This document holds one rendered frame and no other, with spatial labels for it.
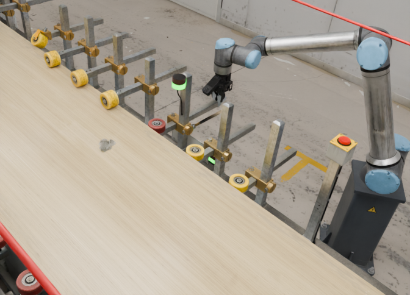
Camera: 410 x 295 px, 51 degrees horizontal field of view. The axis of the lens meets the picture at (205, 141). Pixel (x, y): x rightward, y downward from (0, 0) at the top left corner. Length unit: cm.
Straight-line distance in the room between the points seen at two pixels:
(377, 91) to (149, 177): 100
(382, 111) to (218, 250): 94
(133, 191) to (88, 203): 17
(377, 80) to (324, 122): 199
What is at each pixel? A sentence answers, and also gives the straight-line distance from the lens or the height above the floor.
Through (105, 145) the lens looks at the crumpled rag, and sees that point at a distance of 187.
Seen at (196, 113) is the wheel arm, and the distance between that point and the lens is 216.
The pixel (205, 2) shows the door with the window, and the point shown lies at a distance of 546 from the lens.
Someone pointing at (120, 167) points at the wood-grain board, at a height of 90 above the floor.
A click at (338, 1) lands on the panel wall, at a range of 445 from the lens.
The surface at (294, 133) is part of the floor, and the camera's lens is 363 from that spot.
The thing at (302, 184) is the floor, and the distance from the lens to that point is 317.
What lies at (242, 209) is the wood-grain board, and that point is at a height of 90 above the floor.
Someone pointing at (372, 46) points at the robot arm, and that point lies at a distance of 186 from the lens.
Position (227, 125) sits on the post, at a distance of 185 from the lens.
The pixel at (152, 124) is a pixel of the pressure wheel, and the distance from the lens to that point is 199.
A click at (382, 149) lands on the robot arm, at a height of 94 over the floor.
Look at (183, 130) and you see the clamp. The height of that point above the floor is 85.
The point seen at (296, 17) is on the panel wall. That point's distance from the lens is 471.
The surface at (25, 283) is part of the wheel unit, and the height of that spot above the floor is 91.
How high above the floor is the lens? 209
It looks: 38 degrees down
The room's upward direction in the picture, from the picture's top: 6 degrees clockwise
